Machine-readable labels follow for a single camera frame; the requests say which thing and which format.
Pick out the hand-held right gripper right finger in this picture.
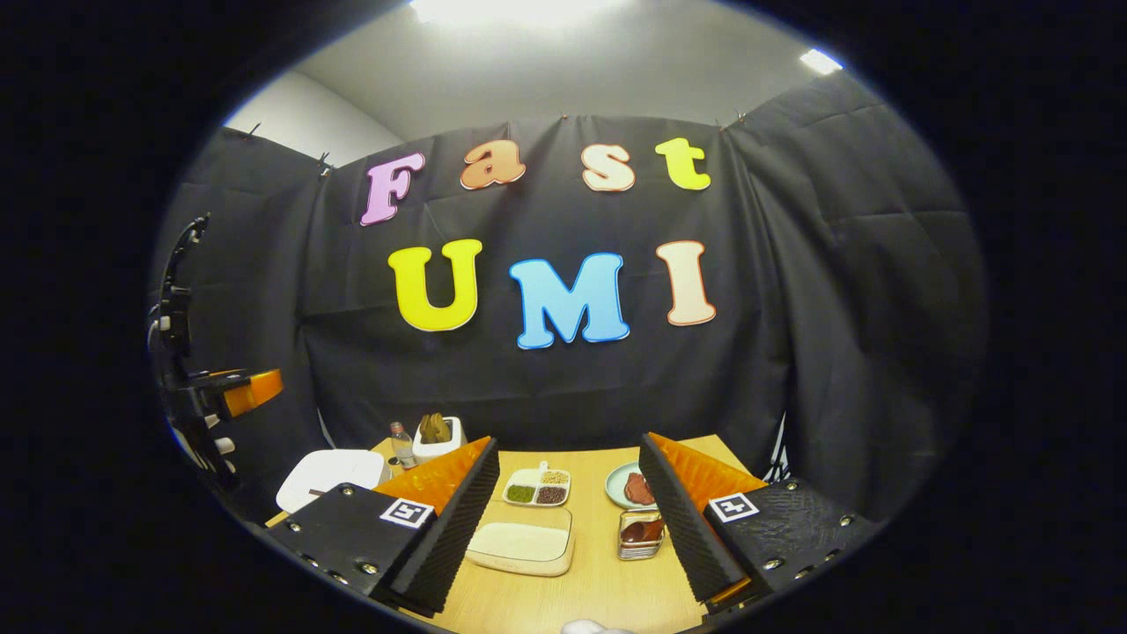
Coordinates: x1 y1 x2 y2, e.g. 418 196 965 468
638 431 884 615

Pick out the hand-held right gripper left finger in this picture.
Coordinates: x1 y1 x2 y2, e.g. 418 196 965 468
267 436 501 617

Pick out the metal wire chopstick holder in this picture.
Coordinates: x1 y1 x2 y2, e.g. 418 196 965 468
618 508 667 561

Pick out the clear box of rice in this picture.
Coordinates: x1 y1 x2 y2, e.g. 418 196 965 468
465 502 577 578

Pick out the white rice cooker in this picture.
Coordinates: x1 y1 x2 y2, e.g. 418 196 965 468
276 449 388 514

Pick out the white toaster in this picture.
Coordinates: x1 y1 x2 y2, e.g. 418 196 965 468
412 417 465 465

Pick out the pale green plate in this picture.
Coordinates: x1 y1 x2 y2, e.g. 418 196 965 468
605 461 652 510

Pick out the white divided bean dish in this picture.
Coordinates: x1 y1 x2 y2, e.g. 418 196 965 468
503 462 571 508

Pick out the black backdrop cloth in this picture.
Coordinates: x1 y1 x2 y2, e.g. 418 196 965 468
150 70 987 525

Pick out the large ceiling light panel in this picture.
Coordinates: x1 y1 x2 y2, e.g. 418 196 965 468
409 0 635 27

